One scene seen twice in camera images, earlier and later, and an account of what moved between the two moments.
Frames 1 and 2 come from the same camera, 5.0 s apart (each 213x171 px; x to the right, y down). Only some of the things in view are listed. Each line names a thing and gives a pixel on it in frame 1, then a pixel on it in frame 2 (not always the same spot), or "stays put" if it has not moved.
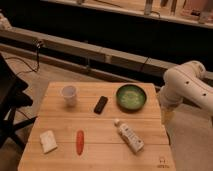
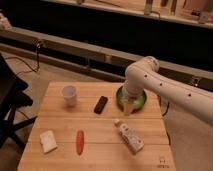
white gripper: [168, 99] -> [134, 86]
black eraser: [99, 107] stays put
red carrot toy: [80, 142] stays put
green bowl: [130, 98] stays put
